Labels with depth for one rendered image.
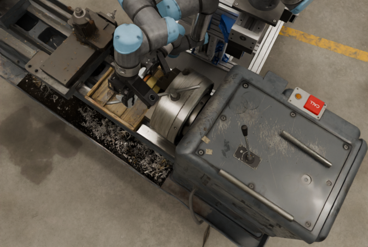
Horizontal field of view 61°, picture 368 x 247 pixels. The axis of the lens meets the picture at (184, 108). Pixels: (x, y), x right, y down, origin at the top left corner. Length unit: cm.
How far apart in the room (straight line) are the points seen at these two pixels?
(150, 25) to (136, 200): 165
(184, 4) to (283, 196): 76
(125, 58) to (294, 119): 67
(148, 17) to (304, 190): 77
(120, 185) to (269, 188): 144
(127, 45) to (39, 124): 188
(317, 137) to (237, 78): 36
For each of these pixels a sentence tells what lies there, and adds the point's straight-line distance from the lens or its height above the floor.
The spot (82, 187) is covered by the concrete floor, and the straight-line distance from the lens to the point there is 243.
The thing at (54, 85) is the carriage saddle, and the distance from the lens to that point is 165.
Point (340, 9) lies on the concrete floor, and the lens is 337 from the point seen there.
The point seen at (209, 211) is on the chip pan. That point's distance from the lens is 181.
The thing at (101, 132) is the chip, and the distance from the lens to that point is 188.
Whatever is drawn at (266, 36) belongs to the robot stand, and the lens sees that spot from 264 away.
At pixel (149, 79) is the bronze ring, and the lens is 135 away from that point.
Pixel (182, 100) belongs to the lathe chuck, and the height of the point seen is 123.
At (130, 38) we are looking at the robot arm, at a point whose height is 164.
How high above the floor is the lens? 233
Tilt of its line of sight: 70 degrees down
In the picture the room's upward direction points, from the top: 7 degrees clockwise
